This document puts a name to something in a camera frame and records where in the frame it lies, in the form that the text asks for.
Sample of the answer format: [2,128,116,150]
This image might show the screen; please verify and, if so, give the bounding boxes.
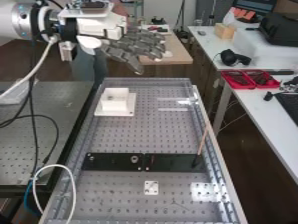
[231,0,279,14]

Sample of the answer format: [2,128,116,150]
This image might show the wooden desk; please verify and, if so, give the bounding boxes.
[130,23,194,67]

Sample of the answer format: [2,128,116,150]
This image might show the black cable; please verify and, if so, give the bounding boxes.
[0,38,61,176]

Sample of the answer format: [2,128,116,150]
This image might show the black keyboard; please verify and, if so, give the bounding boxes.
[272,91,298,127]

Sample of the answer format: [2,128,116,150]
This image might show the small white square plate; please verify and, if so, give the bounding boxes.
[142,180,159,196]

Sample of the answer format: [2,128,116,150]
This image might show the black plate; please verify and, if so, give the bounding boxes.
[81,152,208,174]

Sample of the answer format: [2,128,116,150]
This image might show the clear box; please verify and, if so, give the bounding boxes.
[38,77,249,224]

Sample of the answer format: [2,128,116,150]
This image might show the small cardboard box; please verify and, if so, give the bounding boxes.
[214,22,236,41]

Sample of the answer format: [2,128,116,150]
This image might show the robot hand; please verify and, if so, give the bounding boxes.
[57,1,168,76]

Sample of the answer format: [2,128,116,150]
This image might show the black bag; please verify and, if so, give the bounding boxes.
[257,12,298,47]

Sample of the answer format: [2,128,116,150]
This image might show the white cable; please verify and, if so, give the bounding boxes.
[31,163,78,224]
[0,34,59,101]

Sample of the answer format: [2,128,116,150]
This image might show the thin stick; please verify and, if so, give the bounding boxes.
[191,125,210,168]

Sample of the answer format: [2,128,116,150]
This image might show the red tray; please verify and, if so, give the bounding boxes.
[244,69,281,90]
[219,69,257,90]

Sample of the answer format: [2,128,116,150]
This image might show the black mouse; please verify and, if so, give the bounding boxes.
[261,90,275,102]

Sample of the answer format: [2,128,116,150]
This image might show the small white box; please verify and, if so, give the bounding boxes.
[93,87,136,118]

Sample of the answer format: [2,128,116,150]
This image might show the white desk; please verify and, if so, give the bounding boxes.
[219,71,298,188]
[187,24,298,73]

